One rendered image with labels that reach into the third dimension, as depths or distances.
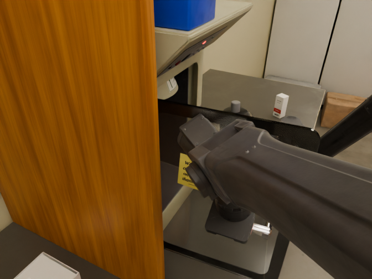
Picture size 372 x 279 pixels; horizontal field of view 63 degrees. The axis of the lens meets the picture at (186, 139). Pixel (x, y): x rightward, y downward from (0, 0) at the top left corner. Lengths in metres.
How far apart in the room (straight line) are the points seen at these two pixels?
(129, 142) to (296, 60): 3.29
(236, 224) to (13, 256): 0.64
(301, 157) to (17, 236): 0.87
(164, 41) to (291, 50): 3.24
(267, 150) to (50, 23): 0.37
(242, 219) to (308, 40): 3.24
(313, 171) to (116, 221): 0.51
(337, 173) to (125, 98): 0.33
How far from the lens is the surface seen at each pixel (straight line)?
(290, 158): 0.21
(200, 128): 0.40
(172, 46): 0.47
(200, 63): 0.81
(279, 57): 3.72
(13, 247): 0.96
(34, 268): 0.85
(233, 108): 0.94
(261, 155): 0.23
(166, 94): 0.71
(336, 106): 3.41
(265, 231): 0.56
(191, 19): 0.47
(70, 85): 0.52
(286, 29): 3.63
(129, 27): 0.41
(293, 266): 2.07
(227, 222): 0.47
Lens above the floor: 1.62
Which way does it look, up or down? 33 degrees down
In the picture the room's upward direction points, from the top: 1 degrees clockwise
